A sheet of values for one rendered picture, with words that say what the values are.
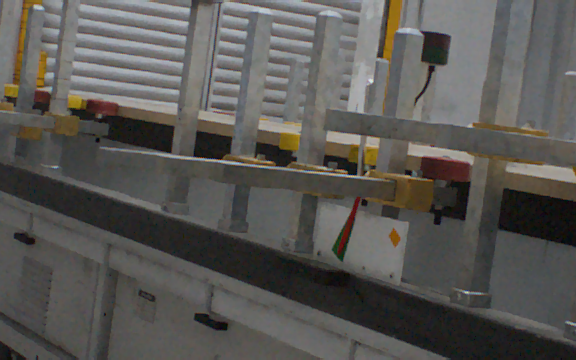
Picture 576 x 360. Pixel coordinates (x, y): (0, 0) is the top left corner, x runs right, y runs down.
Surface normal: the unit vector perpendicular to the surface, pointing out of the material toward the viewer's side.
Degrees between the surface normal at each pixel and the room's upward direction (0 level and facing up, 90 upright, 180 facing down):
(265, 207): 90
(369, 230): 90
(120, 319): 88
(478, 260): 90
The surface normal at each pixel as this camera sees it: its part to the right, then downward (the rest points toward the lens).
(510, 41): 0.51, 0.11
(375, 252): -0.85, -0.09
